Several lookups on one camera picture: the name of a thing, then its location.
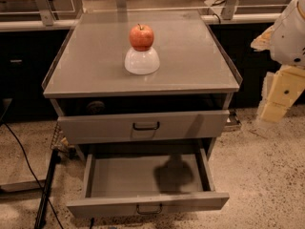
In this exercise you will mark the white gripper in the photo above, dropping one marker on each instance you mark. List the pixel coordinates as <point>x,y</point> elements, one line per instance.
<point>288,38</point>

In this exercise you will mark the grey metal frame post right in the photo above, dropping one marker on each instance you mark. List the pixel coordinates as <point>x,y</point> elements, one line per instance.
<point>230,0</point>

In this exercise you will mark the grey open middle drawer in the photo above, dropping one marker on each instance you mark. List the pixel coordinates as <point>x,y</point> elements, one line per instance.
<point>114,184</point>

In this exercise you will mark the grey metal frame post left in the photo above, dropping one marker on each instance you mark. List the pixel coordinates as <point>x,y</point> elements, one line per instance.
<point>44,9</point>

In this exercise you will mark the red apple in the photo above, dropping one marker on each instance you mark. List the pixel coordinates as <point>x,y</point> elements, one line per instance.
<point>141,37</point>

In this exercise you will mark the black floor rail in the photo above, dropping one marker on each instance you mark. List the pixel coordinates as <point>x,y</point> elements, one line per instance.
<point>41,214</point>

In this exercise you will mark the grey drawer cabinet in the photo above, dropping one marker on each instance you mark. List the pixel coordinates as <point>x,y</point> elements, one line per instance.
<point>139,78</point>

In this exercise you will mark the black middle drawer handle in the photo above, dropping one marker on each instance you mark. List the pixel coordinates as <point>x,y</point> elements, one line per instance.
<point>146,210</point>

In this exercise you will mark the black top drawer handle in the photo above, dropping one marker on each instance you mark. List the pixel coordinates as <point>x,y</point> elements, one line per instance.
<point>146,126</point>

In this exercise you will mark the white upturned bowl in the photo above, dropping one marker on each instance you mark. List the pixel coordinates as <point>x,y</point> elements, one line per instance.
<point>142,63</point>

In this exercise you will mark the long white counter ledge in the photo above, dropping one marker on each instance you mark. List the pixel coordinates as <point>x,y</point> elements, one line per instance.
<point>67,24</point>

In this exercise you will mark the dark round object in drawer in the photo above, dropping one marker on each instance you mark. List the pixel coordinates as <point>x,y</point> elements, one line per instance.
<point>95,107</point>

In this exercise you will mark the grey metal frame post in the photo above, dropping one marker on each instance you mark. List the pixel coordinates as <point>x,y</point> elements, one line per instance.
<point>230,0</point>
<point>44,9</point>

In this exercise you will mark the grey top drawer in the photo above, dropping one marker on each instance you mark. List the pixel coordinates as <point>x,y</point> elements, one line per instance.
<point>89,129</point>

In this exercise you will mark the black drawer handle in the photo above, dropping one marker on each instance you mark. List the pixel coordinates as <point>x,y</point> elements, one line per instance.
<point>146,126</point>
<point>146,210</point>

